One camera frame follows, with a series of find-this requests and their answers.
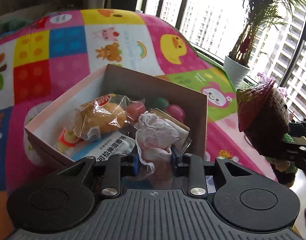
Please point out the white plant pot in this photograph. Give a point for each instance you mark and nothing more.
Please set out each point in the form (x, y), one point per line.
(235, 71)

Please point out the pink plastic ball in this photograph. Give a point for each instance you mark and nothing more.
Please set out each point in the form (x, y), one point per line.
(176, 112)

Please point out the packaged small bread bun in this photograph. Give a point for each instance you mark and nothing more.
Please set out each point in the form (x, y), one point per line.
(105, 114)

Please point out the green knitted cloth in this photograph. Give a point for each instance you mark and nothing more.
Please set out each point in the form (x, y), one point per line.
(13, 24)

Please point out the wet wipes packet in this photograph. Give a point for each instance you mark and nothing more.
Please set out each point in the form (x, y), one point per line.
(110, 144)

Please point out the white lace cloth pouch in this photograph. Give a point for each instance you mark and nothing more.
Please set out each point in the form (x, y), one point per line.
(154, 138)

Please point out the pink cardboard box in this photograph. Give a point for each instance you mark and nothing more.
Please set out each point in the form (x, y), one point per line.
(148, 94)

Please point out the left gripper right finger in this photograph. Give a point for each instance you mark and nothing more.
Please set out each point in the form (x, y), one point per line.
(189, 167)

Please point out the crochet doll green dress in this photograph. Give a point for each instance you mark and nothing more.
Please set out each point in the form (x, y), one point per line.
(264, 119)

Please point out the potted palm plant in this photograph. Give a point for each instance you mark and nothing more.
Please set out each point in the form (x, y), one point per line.
(261, 13)

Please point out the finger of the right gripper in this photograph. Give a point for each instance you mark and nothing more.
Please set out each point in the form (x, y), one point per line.
(297, 129)
(291, 156)

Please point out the colourful cartoon play mat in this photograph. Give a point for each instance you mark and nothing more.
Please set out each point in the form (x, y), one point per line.
(63, 60)

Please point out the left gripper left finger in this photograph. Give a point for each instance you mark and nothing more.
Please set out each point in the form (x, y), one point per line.
(115, 168)

